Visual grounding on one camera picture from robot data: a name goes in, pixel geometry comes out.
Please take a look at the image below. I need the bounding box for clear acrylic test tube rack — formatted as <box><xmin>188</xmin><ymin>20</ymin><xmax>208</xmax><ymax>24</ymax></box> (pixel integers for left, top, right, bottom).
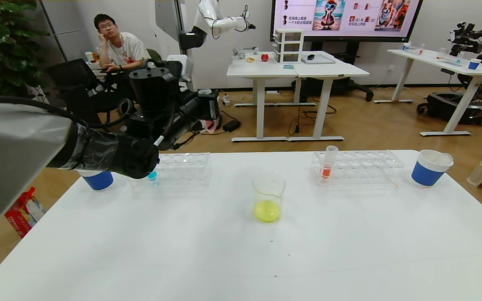
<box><xmin>310</xmin><ymin>150</ymin><xmax>404</xmax><ymax>185</ymax></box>
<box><xmin>130</xmin><ymin>152</ymin><xmax>211</xmax><ymax>189</ymax></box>

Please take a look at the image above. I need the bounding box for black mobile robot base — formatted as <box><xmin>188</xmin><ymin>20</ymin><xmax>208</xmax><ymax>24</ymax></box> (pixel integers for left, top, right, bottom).
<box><xmin>417</xmin><ymin>93</ymin><xmax>482</xmax><ymax>126</ymax></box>

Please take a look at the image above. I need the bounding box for black office chair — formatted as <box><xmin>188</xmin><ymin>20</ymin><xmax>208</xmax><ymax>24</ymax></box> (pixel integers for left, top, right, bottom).
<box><xmin>48</xmin><ymin>59</ymin><xmax>137</xmax><ymax>126</ymax></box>

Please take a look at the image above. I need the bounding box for clear glass beaker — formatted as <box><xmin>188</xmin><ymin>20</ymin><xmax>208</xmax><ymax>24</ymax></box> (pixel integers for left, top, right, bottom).
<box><xmin>252</xmin><ymin>172</ymin><xmax>286</xmax><ymax>223</ymax></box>

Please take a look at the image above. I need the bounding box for grey tray on desk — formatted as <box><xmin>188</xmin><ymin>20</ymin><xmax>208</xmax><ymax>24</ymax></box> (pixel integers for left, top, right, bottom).
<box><xmin>301</xmin><ymin>55</ymin><xmax>336</xmax><ymax>66</ymax></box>

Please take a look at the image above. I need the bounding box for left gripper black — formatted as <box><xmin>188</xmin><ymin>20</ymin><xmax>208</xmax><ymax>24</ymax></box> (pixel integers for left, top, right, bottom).
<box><xmin>179</xmin><ymin>91</ymin><xmax>222</xmax><ymax>126</ymax></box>

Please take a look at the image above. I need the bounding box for seated person in white shirt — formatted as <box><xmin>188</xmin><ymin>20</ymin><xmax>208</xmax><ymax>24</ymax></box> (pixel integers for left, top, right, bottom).
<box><xmin>94</xmin><ymin>14</ymin><xmax>151</xmax><ymax>111</ymax></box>

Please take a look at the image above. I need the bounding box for paper cup with blue sleeve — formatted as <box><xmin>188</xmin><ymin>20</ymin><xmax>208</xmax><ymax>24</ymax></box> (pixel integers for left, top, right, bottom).
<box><xmin>81</xmin><ymin>169</ymin><xmax>114</xmax><ymax>191</ymax></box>
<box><xmin>411</xmin><ymin>150</ymin><xmax>454</xmax><ymax>187</ymax></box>

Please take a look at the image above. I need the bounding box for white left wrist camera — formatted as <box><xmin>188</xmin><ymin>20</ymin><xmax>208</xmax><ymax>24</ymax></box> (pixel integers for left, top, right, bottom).
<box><xmin>167</xmin><ymin>54</ymin><xmax>193</xmax><ymax>82</ymax></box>

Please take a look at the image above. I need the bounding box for red shopping bag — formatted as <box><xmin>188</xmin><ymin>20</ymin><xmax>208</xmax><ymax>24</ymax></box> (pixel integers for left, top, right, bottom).
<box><xmin>5</xmin><ymin>187</ymin><xmax>47</xmax><ymax>239</ymax></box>

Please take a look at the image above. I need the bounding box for green leafy plant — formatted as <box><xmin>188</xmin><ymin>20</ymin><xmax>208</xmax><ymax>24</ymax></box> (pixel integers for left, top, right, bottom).
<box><xmin>0</xmin><ymin>0</ymin><xmax>51</xmax><ymax>97</ymax></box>

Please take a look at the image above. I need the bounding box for white humanoid robot on column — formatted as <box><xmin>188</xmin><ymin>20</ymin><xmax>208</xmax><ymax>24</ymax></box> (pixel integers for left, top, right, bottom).
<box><xmin>155</xmin><ymin>0</ymin><xmax>256</xmax><ymax>134</ymax></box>

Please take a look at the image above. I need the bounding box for long white standing desk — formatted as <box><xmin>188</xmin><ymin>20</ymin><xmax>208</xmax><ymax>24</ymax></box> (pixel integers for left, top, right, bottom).
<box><xmin>374</xmin><ymin>49</ymin><xmax>482</xmax><ymax>137</ymax></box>

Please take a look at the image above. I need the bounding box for white mini drawer cabinet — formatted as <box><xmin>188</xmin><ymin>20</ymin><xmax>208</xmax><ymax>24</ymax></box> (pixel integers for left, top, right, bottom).
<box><xmin>273</xmin><ymin>29</ymin><xmax>305</xmax><ymax>64</ymax></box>

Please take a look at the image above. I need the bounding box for large wall display screen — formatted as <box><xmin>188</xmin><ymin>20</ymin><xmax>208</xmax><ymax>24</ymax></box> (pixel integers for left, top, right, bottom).
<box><xmin>270</xmin><ymin>0</ymin><xmax>423</xmax><ymax>43</ymax></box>

